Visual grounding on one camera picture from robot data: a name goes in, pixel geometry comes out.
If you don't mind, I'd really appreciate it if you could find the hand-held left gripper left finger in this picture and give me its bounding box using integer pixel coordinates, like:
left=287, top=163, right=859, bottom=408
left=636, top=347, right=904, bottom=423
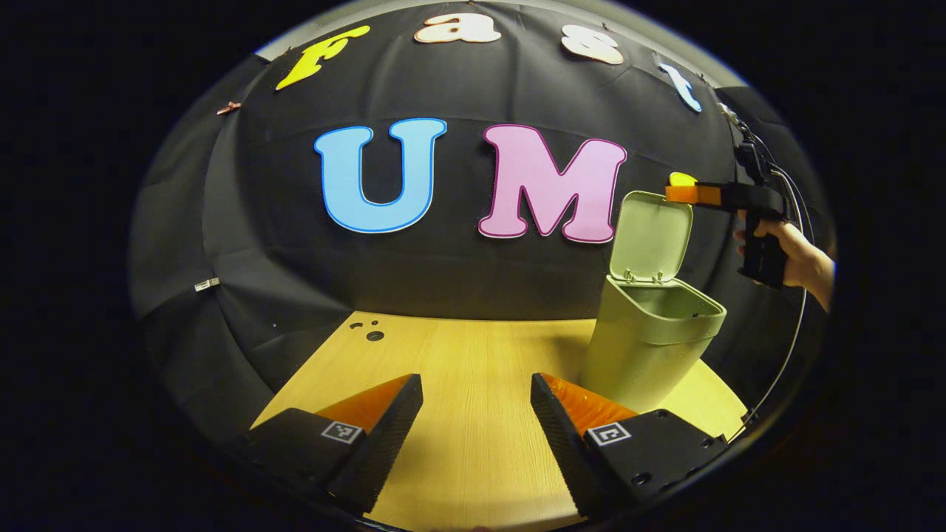
left=251, top=375, right=424, bottom=518

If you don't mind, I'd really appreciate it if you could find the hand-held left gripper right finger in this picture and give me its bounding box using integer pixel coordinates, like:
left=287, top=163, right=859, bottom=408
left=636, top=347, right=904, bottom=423
left=531, top=373, right=752, bottom=519

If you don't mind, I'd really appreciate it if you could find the pale green desktop garbage bin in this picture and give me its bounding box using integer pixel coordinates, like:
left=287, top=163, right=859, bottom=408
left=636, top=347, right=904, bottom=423
left=579, top=191, right=727, bottom=413

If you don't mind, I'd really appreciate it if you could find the wooden desktop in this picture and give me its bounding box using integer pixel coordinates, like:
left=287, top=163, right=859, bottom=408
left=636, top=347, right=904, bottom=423
left=251, top=310, right=749, bottom=532

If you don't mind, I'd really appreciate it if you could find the black backdrop cloth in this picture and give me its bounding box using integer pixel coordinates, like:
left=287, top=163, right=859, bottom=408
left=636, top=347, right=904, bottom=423
left=127, top=0, right=836, bottom=444

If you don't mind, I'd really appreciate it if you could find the thin grey gripper cable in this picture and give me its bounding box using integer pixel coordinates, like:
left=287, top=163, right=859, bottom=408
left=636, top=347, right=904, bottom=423
left=728, top=129, right=817, bottom=443

